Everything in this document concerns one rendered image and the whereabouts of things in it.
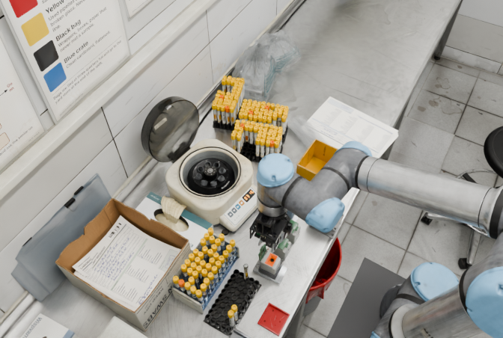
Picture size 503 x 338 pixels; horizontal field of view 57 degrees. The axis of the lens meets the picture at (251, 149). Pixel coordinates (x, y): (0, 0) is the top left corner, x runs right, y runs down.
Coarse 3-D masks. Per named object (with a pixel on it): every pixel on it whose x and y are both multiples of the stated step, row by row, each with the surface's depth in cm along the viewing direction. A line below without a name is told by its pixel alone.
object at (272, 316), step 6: (270, 306) 134; (264, 312) 132; (270, 312) 133; (276, 312) 133; (282, 312) 133; (264, 318) 132; (270, 318) 132; (276, 318) 132; (282, 318) 132; (258, 324) 130; (264, 324) 131; (270, 324) 131; (276, 324) 131; (282, 324) 131; (270, 330) 129; (276, 330) 130
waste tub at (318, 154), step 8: (312, 144) 159; (320, 144) 160; (328, 144) 159; (312, 152) 163; (320, 152) 163; (328, 152) 161; (304, 160) 158; (312, 160) 166; (320, 160) 166; (328, 160) 164; (296, 168) 155; (304, 168) 152; (312, 168) 164; (320, 168) 164; (304, 176) 156; (312, 176) 153
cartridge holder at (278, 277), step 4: (256, 264) 141; (280, 264) 138; (256, 268) 140; (260, 268) 137; (280, 268) 139; (284, 268) 140; (256, 272) 140; (260, 272) 139; (264, 272) 137; (268, 272) 137; (276, 272) 137; (280, 272) 139; (284, 272) 139; (264, 276) 139; (268, 276) 138; (272, 276) 136; (276, 276) 138; (280, 276) 138; (272, 280) 138; (276, 280) 137; (280, 280) 137
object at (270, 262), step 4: (268, 252) 136; (264, 256) 135; (268, 256) 135; (272, 256) 135; (276, 256) 135; (264, 260) 135; (268, 260) 135; (272, 260) 136; (276, 260) 135; (280, 260) 136; (260, 264) 136; (264, 264) 134; (268, 264) 134; (272, 264) 134; (276, 264) 135; (264, 268) 137; (268, 268) 135; (272, 268) 134; (276, 268) 135; (272, 272) 136
